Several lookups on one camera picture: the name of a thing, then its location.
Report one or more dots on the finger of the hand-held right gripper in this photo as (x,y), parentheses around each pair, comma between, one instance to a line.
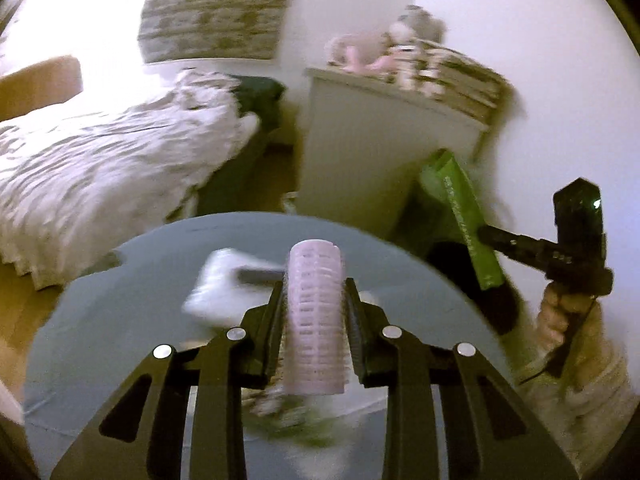
(515,245)

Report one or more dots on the bed with white duvet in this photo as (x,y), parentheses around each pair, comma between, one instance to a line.
(100,170)

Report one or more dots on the white cabinet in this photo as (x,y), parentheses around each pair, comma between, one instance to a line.
(360,150)

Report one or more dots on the brown padded headboard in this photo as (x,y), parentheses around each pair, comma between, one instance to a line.
(35,87)

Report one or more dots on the patterned wall mat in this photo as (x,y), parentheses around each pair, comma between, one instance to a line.
(215,5)

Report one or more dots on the person's right forearm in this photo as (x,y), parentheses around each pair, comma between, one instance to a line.
(600,425)

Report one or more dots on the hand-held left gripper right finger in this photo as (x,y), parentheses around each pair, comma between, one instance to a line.
(356,332)

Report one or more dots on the white printed packet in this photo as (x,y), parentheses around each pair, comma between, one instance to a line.
(220,290)

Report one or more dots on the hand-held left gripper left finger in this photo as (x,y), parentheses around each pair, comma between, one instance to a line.
(272,332)

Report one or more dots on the grey plush toy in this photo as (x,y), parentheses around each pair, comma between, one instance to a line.
(415,25)

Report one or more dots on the person's right hand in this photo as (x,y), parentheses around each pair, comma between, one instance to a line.
(550,320)

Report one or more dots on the stack of books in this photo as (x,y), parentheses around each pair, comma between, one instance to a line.
(460,85)

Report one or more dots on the dark bed base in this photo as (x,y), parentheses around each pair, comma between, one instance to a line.
(250,160)

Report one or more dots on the pink hair roller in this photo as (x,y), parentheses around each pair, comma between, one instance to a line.
(315,320)

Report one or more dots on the pink plush toy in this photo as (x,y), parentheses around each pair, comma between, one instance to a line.
(360,52)

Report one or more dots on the long green box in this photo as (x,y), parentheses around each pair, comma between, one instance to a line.
(465,220)

